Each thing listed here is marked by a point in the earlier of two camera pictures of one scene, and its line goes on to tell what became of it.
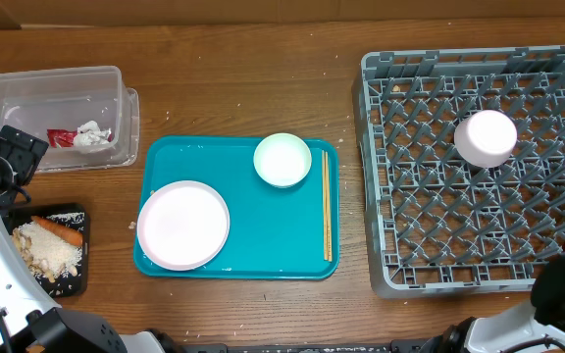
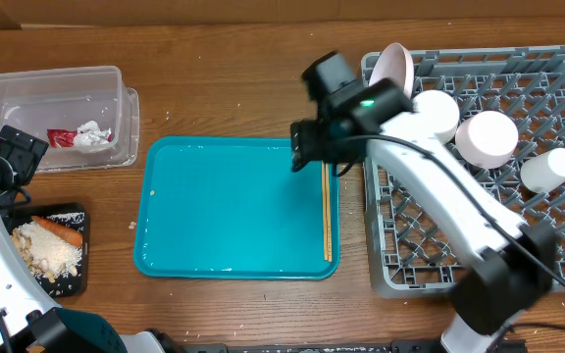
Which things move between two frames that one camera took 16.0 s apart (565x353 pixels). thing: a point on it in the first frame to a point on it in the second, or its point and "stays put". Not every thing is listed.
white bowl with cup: x=282 y=160 to x=437 y=112
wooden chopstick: x=323 y=202 stays put
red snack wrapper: x=60 y=138 stays put
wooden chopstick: x=328 y=203 stays put
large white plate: x=182 y=226 to x=394 y=63
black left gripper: x=20 y=148 stays put
